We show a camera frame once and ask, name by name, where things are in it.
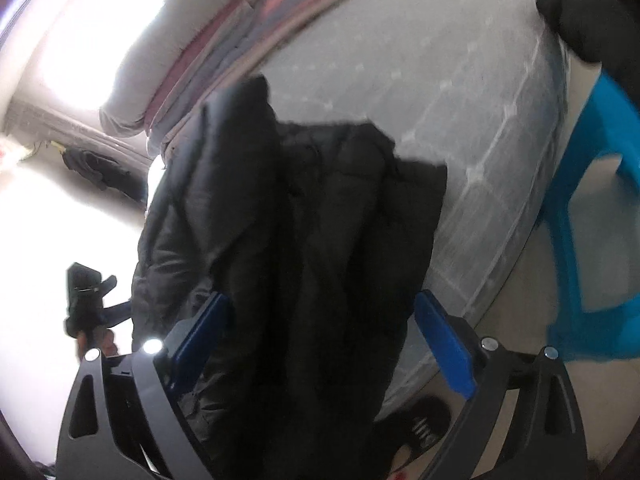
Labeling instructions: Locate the black quilted down jacket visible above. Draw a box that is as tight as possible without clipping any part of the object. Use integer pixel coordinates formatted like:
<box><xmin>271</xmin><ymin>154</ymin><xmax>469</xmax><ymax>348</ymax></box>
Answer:
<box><xmin>131</xmin><ymin>77</ymin><xmax>448</xmax><ymax>479</ymax></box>

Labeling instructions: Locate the person's left hand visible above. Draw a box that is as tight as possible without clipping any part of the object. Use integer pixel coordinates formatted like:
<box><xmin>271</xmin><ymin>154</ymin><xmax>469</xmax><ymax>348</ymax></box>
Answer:
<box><xmin>76</xmin><ymin>327</ymin><xmax>118</xmax><ymax>361</ymax></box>

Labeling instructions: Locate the black shoe on floor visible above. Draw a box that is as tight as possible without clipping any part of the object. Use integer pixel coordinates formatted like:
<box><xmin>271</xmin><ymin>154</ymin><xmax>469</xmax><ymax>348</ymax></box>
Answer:
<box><xmin>390</xmin><ymin>394</ymin><xmax>452</xmax><ymax>474</ymax></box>

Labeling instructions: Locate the grey window curtain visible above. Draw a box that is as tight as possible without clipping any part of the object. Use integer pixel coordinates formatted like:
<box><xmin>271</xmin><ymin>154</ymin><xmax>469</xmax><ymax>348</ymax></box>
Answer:
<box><xmin>3</xmin><ymin>100</ymin><xmax>153</xmax><ymax>174</ymax></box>

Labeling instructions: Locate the blue-grey folded blanket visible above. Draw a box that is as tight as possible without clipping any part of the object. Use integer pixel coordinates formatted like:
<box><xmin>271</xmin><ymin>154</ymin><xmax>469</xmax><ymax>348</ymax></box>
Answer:
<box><xmin>146</xmin><ymin>0</ymin><xmax>346</xmax><ymax>158</ymax></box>

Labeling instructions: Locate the blue plastic stool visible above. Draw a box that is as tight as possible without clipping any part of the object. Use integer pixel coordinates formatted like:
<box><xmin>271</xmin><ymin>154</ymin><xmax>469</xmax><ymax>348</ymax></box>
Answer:
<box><xmin>542</xmin><ymin>74</ymin><xmax>639</xmax><ymax>361</ymax></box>

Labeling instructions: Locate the beige folded blanket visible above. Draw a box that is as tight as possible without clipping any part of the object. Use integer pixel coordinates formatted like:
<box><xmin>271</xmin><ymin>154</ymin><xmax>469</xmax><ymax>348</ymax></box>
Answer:
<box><xmin>149</xmin><ymin>0</ymin><xmax>343</xmax><ymax>160</ymax></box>

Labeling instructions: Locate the grey bed with checked sheet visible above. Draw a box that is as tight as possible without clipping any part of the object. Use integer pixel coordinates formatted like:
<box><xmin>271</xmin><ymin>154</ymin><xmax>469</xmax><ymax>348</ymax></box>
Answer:
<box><xmin>144</xmin><ymin>0</ymin><xmax>574</xmax><ymax>421</ymax></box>

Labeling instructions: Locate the maroon folded blanket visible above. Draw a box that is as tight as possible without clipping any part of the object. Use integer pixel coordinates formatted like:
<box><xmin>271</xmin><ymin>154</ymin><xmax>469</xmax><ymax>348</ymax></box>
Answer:
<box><xmin>144</xmin><ymin>0</ymin><xmax>327</xmax><ymax>131</ymax></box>

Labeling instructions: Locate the black garment near headboard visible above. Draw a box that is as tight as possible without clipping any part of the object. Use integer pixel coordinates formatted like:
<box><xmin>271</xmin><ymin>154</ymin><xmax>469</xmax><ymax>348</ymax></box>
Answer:
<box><xmin>536</xmin><ymin>0</ymin><xmax>639</xmax><ymax>104</ymax></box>

